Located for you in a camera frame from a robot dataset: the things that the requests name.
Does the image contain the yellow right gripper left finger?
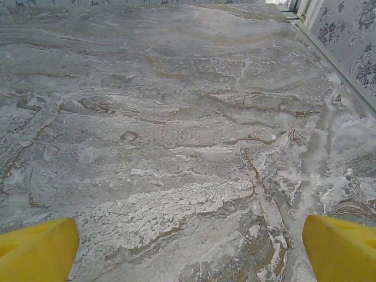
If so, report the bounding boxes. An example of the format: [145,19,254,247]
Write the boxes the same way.
[0,217,80,282]

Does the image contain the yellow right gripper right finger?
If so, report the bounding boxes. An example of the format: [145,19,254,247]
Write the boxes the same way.
[302,214,376,282]

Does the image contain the aluminium corner post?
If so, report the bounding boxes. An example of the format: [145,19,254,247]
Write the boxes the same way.
[276,0,317,29]

